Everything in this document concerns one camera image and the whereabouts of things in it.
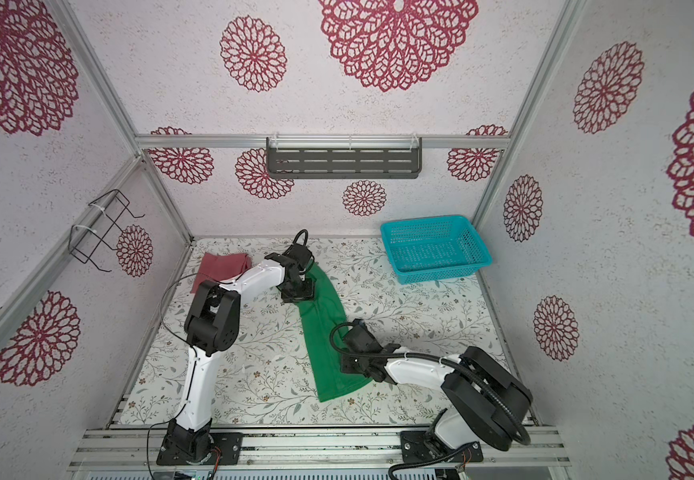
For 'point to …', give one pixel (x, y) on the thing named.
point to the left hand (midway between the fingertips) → (306, 302)
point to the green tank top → (324, 317)
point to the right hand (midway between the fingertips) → (340, 359)
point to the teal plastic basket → (430, 248)
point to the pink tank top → (220, 267)
